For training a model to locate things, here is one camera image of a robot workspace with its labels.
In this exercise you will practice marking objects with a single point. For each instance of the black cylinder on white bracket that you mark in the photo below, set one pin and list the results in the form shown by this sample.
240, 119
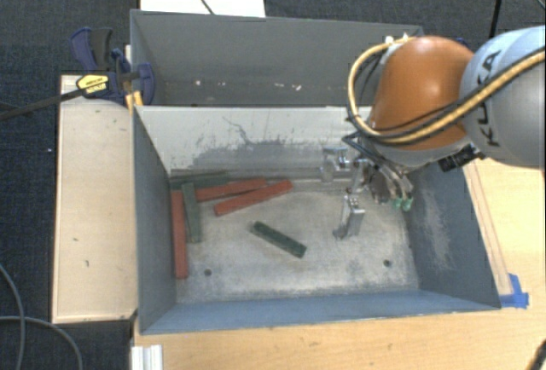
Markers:
454, 163

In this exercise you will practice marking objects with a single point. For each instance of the pale wood board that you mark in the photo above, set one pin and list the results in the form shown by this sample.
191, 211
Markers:
96, 206

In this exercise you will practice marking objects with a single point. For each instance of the dark green flat block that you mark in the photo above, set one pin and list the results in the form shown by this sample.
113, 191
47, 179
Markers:
193, 212
278, 239

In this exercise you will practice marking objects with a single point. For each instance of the red-brown flat block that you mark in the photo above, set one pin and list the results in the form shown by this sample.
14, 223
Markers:
253, 198
230, 189
179, 236

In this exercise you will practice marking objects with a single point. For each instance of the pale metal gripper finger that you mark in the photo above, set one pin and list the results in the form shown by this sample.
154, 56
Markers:
332, 165
356, 220

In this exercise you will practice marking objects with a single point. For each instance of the grey metal bin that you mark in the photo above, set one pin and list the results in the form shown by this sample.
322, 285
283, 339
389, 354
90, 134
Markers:
298, 274

